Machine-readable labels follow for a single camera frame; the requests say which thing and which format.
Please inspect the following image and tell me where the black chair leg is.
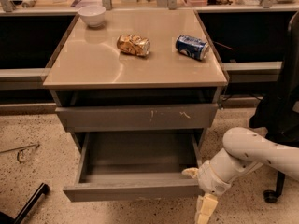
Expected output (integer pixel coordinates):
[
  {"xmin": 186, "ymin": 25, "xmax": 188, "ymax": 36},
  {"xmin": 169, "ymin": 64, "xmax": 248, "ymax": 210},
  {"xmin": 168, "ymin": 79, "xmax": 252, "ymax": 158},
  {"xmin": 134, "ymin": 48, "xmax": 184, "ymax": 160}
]
[{"xmin": 0, "ymin": 183, "xmax": 50, "ymax": 224}]

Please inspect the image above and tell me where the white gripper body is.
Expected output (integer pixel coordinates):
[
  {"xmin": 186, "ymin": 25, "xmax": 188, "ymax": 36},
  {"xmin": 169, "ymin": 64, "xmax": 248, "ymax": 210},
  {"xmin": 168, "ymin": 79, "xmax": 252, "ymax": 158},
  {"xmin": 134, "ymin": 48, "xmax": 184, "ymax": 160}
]
[{"xmin": 197, "ymin": 161, "xmax": 231, "ymax": 196}]

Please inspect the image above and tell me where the thin cable on floor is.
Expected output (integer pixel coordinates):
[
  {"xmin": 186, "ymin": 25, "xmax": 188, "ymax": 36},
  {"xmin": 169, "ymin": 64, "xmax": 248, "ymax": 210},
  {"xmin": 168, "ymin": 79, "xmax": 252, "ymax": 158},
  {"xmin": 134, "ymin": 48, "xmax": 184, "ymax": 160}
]
[{"xmin": 0, "ymin": 143, "xmax": 41, "ymax": 164}]

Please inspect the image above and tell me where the grey top drawer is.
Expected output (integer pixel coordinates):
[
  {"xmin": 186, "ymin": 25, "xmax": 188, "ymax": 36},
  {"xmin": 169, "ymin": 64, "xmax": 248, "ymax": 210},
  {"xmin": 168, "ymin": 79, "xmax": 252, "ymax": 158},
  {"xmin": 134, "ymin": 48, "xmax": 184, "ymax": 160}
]
[{"xmin": 56, "ymin": 104, "xmax": 218, "ymax": 133}]

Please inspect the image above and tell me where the white bowl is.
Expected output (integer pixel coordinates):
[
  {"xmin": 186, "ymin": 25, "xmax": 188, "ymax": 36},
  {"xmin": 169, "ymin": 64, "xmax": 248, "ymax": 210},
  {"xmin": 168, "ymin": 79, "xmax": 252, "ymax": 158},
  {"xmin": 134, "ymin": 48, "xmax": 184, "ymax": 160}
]
[{"xmin": 78, "ymin": 5, "xmax": 106, "ymax": 27}]

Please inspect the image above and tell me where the grey drawer cabinet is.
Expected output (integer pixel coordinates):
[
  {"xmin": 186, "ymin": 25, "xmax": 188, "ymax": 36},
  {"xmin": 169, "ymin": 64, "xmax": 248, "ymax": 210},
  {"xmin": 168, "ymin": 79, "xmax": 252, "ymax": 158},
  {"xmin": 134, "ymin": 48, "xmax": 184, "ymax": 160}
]
[{"xmin": 44, "ymin": 9, "xmax": 227, "ymax": 146}]

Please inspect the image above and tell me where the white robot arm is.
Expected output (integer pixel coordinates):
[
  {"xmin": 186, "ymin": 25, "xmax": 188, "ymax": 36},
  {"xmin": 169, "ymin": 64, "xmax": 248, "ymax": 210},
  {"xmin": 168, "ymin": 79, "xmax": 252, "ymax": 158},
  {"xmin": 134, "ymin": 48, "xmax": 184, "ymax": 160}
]
[{"xmin": 182, "ymin": 127, "xmax": 299, "ymax": 224}]

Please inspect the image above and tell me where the grey drawer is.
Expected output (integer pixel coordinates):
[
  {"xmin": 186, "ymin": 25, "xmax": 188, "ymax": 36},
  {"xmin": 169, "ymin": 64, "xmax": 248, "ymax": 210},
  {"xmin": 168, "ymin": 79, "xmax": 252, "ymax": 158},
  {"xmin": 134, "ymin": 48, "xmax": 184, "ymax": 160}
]
[
  {"xmin": 64, "ymin": 130, "xmax": 200, "ymax": 202},
  {"xmin": 56, "ymin": 104, "xmax": 218, "ymax": 133}
]

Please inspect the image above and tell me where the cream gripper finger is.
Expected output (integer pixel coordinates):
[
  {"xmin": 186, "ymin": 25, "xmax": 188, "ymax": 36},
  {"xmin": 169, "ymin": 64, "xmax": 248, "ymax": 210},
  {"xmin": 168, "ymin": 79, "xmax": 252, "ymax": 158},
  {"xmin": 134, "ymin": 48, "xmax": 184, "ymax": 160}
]
[
  {"xmin": 182, "ymin": 167, "xmax": 199, "ymax": 179},
  {"xmin": 194, "ymin": 193, "xmax": 218, "ymax": 224}
]

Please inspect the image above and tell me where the blue soda can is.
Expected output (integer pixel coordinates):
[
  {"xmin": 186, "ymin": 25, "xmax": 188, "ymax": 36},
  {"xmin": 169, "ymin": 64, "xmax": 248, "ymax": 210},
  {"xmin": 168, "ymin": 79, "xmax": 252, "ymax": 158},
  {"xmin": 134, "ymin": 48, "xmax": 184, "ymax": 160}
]
[{"xmin": 176, "ymin": 35, "xmax": 209, "ymax": 61}]

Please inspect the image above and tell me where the black office chair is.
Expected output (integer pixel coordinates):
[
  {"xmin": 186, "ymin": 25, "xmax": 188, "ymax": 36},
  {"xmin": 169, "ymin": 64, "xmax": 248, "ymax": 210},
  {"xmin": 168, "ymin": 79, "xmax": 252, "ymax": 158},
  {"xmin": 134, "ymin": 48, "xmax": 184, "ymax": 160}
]
[{"xmin": 249, "ymin": 12, "xmax": 299, "ymax": 203}]

